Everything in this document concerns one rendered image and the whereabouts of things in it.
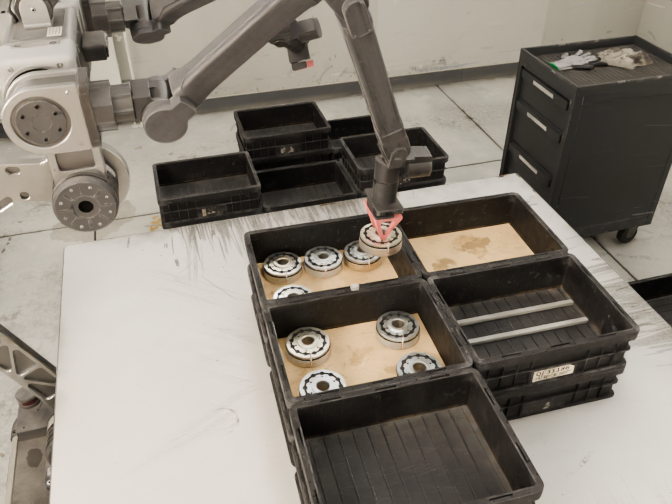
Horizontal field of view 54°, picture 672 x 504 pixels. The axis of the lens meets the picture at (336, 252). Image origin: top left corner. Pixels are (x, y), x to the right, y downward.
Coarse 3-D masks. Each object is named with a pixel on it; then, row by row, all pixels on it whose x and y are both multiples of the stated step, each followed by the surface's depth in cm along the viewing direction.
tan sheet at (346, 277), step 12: (384, 264) 180; (264, 276) 176; (312, 276) 176; (336, 276) 176; (348, 276) 176; (360, 276) 176; (372, 276) 176; (384, 276) 176; (396, 276) 176; (264, 288) 172; (276, 288) 172; (312, 288) 172; (324, 288) 172
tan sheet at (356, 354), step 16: (336, 336) 158; (352, 336) 158; (368, 336) 158; (336, 352) 154; (352, 352) 154; (368, 352) 154; (384, 352) 154; (400, 352) 154; (432, 352) 154; (288, 368) 150; (304, 368) 150; (320, 368) 150; (336, 368) 150; (352, 368) 150; (368, 368) 150; (384, 368) 150; (352, 384) 146
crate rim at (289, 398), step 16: (368, 288) 157; (384, 288) 157; (272, 304) 152; (288, 304) 152; (448, 320) 148; (272, 336) 144; (464, 352) 140; (448, 368) 136; (288, 384) 133; (368, 384) 133; (384, 384) 133; (288, 400) 130; (304, 400) 130
